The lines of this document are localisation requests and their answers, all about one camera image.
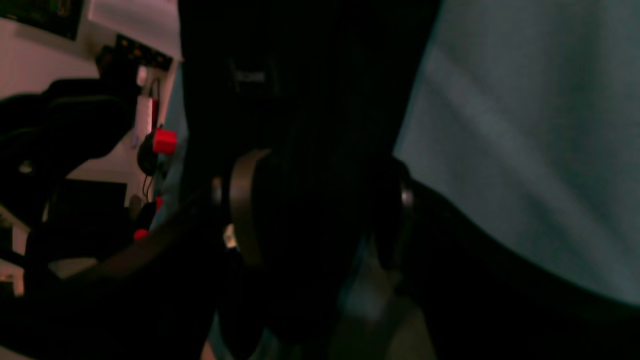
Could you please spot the red cube block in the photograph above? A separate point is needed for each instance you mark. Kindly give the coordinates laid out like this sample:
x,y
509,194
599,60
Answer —
x,y
164,142

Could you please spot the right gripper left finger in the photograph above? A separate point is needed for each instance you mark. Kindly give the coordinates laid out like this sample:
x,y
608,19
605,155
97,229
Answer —
x,y
157,298

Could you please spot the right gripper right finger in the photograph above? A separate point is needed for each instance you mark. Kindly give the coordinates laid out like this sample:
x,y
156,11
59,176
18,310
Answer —
x,y
479,300

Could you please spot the black t-shirt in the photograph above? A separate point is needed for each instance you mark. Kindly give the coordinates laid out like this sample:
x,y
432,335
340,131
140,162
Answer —
x,y
323,86

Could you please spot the light blue table cloth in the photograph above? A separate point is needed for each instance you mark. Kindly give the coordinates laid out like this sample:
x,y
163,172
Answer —
x,y
524,114

